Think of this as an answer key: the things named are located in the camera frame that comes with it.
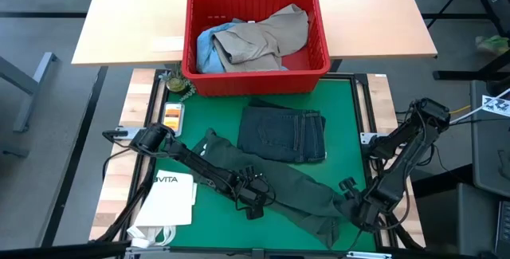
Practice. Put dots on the grey metal table leg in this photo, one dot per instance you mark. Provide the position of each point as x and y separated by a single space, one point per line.
34 93

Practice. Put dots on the light blue garment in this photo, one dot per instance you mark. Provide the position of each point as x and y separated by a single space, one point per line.
207 52

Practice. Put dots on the white tag with black logo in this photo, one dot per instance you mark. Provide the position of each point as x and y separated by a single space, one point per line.
496 105

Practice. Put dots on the dark grey case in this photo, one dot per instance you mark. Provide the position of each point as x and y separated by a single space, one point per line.
488 151

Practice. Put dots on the dark blue denim jeans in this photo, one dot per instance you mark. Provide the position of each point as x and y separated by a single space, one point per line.
279 135

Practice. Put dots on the black aluminium table frame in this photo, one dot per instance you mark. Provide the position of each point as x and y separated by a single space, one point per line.
361 79

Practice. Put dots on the light green object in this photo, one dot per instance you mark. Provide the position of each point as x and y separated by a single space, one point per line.
494 44

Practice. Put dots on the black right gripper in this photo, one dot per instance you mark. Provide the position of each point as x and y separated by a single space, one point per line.
362 207

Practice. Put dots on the white paper strip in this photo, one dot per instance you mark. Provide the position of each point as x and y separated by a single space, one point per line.
166 44

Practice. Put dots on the green table mat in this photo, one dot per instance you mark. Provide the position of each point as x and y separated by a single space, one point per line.
219 111

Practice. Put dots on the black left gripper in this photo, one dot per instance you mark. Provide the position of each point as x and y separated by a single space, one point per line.
253 191

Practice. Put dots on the light wooden table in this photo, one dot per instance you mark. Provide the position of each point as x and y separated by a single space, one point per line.
131 20

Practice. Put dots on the small potted succulent plant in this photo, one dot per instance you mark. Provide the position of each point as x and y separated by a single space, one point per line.
176 83

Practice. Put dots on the clear package with orange label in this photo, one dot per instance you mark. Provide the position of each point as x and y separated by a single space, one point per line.
174 117

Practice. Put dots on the black table leg bar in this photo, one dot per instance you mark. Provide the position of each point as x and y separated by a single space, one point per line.
59 203

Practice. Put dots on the black keyboard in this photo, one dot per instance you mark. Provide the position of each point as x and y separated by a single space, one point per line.
504 227

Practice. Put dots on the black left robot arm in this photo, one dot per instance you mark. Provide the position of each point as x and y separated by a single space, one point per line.
195 163

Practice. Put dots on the red plastic laundry bin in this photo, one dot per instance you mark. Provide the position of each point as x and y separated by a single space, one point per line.
255 85

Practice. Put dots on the black horizontal bar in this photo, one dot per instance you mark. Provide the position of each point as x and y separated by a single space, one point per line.
60 251

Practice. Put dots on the dark green button shirt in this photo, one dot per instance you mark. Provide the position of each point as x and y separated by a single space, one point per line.
295 191

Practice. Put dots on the beige khaki garment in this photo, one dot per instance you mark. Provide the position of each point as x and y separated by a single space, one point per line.
255 40

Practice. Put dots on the silver metal bracket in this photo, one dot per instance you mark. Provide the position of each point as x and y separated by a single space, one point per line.
368 255

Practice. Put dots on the white printed tote bag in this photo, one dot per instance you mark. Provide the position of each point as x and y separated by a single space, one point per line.
171 203

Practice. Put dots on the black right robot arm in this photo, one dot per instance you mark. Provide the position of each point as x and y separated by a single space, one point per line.
406 155

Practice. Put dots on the dark grey box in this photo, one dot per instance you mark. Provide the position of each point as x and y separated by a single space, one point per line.
458 219

